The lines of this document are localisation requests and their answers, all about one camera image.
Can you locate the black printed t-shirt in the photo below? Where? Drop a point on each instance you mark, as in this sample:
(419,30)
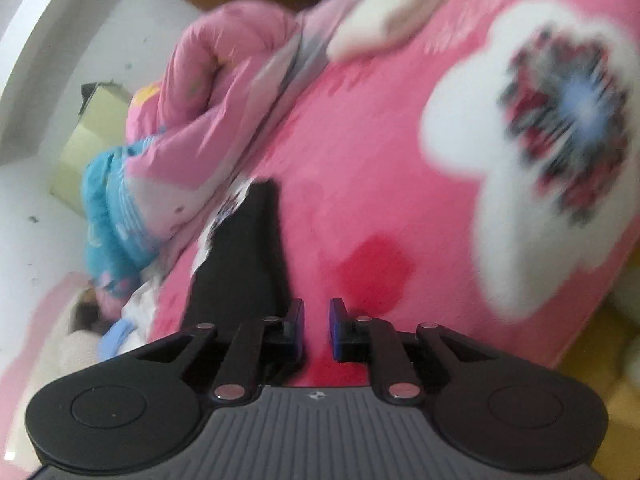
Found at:
(245,270)

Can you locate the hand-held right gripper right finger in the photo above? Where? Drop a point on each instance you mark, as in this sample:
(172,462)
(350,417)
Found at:
(336,327)

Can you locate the pink floral blanket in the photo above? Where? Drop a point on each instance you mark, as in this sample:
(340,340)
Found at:
(425,160)

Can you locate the crumpled white shirt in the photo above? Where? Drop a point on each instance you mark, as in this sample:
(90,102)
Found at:
(140,310)

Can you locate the pale yellow cabinet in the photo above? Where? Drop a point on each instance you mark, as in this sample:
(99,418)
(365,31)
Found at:
(90,145)

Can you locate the light blue cloth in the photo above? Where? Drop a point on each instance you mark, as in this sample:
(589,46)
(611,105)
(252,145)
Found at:
(117,337)

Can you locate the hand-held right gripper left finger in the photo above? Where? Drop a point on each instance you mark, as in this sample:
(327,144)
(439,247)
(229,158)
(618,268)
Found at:
(299,327)

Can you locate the white folded towel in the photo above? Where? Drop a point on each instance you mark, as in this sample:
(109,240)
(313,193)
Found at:
(395,10)

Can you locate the pink and blue quilt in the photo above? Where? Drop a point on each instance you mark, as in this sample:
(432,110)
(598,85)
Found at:
(190,125)

